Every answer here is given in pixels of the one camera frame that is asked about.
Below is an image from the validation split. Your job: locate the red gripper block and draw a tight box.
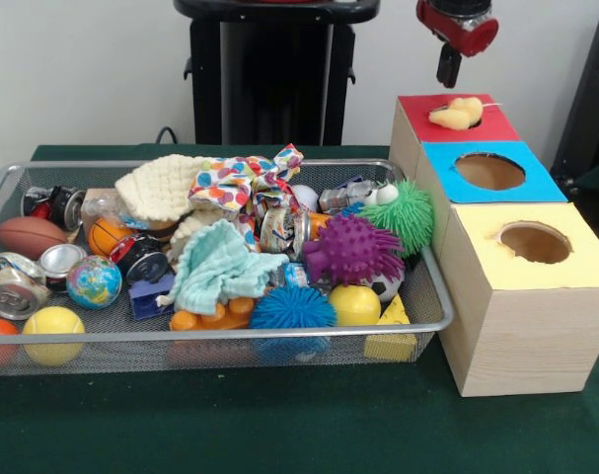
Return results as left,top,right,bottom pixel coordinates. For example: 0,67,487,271
415,0,500,90

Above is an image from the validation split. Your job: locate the pale yellow plush toy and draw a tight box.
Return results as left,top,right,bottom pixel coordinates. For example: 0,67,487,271
428,97,503,132

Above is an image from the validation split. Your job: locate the green spiky ball with eyes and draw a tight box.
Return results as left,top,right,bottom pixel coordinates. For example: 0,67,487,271
360,178,436,258

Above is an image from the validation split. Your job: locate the colourful patterned cloth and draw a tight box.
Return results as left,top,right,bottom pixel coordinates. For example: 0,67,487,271
187,143,305,218

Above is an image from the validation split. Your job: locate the cream white cloth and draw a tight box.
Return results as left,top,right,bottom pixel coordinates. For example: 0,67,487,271
113,153,219,258

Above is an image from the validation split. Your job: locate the wooden box with three holes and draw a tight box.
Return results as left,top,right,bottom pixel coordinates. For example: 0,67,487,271
387,92,599,397

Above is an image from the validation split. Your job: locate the shallow clear mesh bin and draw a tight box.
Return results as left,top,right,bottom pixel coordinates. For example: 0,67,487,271
0,157,456,379

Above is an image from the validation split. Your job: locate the black chair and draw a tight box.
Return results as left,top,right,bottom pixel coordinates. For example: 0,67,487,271
549,8,599,187

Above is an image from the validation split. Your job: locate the silver toy robot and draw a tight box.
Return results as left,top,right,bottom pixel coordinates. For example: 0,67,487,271
318,180,379,213

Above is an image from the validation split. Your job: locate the purple spiky toy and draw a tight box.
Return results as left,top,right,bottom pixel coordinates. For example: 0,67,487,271
301,214,407,287

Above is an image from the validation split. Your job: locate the crushed silver drink can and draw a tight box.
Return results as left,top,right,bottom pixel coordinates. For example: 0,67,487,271
259,205,313,259

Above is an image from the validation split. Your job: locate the blue spiky ball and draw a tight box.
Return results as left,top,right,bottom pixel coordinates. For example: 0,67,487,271
249,285,337,330

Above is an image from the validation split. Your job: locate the light blue cloth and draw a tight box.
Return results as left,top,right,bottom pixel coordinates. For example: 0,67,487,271
156,219,290,316

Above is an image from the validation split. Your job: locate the yellow ball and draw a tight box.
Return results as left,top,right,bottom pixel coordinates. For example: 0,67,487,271
22,305,87,366

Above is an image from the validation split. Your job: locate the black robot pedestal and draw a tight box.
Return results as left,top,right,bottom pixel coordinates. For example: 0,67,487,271
173,0,382,147

